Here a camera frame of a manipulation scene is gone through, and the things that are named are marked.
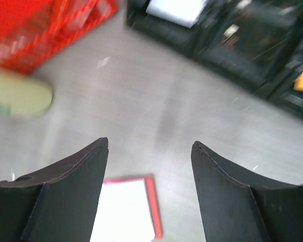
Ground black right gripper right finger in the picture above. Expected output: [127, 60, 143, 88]
[191, 141, 303, 241]

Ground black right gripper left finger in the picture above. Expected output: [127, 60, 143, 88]
[0, 138, 109, 241]

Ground red leather card holder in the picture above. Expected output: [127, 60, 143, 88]
[90, 174, 163, 242]

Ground dark card in tray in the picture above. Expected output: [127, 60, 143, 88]
[221, 23, 288, 65]

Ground white cards in tray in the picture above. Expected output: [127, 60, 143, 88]
[146, 0, 208, 28]

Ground green soap pump bottle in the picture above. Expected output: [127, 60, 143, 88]
[0, 69, 54, 118]

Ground black three-compartment tray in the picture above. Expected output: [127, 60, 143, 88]
[126, 1, 303, 116]

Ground red plastic shopping basket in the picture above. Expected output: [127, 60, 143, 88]
[0, 1, 119, 74]

